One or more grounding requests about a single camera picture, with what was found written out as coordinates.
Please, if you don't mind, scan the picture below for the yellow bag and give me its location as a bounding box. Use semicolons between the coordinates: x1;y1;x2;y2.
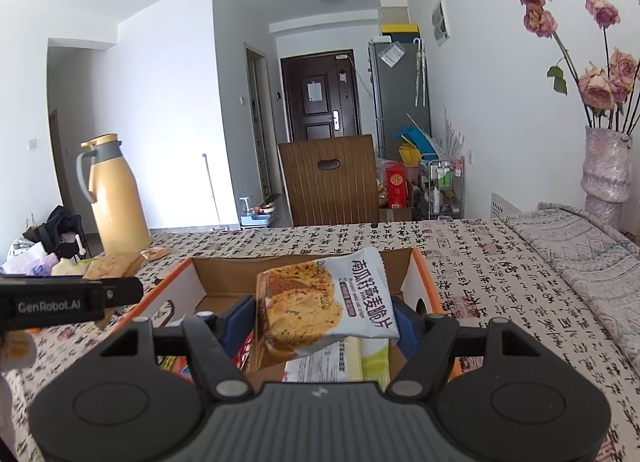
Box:
397;142;423;165

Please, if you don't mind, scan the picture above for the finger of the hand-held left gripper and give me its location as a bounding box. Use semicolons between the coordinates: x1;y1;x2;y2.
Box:
100;276;144;307

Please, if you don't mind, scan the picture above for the yellow thermos jug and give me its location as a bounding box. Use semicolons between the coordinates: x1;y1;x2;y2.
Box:
76;133;152;254

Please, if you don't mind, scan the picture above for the purple bag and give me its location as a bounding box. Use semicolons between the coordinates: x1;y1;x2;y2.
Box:
30;252;61;277

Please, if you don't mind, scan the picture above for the white cracker snack packet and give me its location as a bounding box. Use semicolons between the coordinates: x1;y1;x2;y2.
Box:
255;246;401;360

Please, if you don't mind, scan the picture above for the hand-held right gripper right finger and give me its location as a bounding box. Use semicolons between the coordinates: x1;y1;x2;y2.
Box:
389;294;543;400

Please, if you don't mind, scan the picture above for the grey patterned cloth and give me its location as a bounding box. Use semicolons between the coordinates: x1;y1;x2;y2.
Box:
502;202;640;368

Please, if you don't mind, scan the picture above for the dried pink rose bouquet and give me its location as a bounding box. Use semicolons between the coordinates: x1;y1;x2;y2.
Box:
514;0;640;133

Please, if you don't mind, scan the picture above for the pale dried pampas grass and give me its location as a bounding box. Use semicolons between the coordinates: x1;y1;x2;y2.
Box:
430;109;468;160

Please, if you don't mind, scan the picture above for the grey refrigerator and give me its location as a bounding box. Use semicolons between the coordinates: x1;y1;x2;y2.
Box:
368;37;432;158

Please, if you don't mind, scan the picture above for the tan snack packet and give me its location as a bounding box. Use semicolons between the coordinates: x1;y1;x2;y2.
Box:
82;253;143;279

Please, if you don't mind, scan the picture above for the pumpkin print cardboard box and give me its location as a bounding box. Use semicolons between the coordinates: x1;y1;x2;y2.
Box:
107;248;463;388

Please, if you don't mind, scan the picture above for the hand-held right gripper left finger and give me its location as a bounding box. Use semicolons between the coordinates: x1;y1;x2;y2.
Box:
100;294;258;402

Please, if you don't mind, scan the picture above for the blue plastic board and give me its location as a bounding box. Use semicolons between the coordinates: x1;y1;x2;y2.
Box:
392;127;433;155

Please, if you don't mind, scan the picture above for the clear folded umbrella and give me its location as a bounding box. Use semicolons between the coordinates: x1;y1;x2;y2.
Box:
412;38;428;108

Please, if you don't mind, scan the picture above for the metal storage rack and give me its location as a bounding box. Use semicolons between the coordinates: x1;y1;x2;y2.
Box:
419;157;468;220

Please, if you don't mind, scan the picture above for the red colourful snack packet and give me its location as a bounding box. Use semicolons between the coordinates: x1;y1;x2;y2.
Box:
160;329;256;383

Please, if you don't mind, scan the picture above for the pink textured vase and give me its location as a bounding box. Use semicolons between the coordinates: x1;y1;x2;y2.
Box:
580;124;633;233

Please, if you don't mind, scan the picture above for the brown wooden chair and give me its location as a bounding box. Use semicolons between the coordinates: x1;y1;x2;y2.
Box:
277;134;381;228

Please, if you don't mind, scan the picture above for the pale yellow snack packet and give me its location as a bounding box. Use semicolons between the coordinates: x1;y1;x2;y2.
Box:
284;337;392;384

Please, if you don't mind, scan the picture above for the red gift box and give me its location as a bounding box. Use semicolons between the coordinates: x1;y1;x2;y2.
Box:
385;162;408;208

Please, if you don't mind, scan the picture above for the yellow box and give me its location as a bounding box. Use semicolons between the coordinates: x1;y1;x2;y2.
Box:
380;22;421;40

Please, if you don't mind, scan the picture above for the dark brown door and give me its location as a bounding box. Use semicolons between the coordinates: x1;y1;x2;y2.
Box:
280;49;363;143

